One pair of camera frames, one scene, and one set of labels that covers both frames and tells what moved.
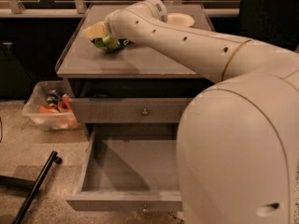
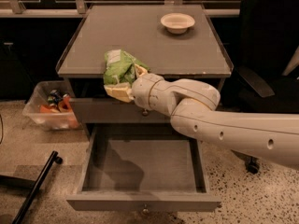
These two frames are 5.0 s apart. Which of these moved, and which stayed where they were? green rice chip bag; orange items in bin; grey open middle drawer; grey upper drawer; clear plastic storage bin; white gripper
Moved: green rice chip bag; white gripper
Stayed: clear plastic storage bin; grey upper drawer; grey open middle drawer; orange items in bin
